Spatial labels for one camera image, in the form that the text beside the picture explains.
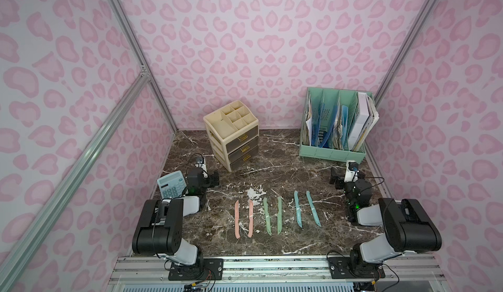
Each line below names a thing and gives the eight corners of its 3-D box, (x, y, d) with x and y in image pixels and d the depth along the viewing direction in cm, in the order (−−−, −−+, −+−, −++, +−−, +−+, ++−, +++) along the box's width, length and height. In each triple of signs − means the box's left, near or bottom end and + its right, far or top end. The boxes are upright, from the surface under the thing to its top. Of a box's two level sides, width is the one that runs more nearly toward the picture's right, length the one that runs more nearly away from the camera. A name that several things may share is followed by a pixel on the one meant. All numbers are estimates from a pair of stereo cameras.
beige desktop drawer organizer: (231, 179, 101) (223, 144, 79) (212, 155, 111) (200, 118, 89) (263, 159, 109) (263, 122, 87) (242, 137, 119) (238, 100, 97)
